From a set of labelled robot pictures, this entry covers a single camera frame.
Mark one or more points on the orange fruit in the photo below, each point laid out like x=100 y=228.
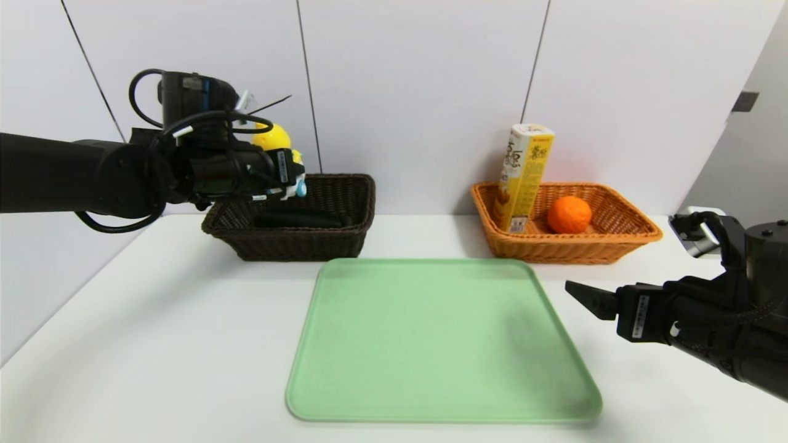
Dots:
x=569 y=215

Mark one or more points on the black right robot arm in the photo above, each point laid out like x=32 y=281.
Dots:
x=745 y=320

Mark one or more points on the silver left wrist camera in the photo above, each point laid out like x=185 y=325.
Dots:
x=245 y=101

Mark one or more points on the dark grey wall plate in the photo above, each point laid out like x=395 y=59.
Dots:
x=746 y=101

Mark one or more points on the dark brown wicker basket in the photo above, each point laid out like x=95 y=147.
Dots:
x=289 y=243

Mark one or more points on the light green plastic tray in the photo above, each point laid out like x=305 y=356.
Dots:
x=443 y=344

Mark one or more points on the black glasses case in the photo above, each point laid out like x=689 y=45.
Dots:
x=301 y=219

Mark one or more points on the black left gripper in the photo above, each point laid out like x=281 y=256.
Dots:
x=284 y=167

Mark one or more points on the orange wicker basket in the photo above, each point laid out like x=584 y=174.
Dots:
x=554 y=246

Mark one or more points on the yellow duck toy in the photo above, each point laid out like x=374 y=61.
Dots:
x=274 y=136

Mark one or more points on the yellow chips box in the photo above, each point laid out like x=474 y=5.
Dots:
x=523 y=178

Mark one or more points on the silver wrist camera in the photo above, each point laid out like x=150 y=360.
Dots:
x=245 y=101
x=695 y=231

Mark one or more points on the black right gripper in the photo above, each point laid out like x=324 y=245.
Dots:
x=641 y=314

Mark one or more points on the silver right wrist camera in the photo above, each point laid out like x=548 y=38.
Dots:
x=695 y=231

